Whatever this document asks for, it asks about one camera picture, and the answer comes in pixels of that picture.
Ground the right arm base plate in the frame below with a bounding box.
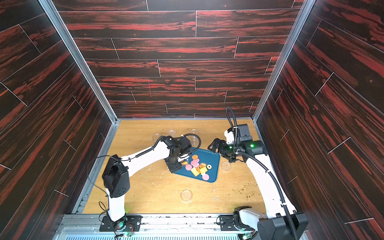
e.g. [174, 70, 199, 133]
[216, 214, 261, 232]

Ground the yellow square cookie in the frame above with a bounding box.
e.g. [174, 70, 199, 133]
[191, 167, 201, 177]
[199, 166, 208, 175]

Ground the pink round cookie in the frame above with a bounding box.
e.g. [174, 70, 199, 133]
[186, 164, 193, 171]

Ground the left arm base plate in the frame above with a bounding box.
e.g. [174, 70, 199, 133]
[99, 215, 143, 233]

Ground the clear jar with cookies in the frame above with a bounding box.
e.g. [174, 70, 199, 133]
[189, 129, 200, 148]

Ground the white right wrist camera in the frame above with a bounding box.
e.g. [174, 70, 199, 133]
[224, 128, 235, 145]

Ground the teal plastic tray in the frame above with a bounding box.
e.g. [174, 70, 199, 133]
[175, 149, 220, 183]

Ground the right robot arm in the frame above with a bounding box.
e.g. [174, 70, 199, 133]
[208, 107, 309, 240]

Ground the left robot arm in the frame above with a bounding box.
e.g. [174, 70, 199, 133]
[102, 134, 202, 234]

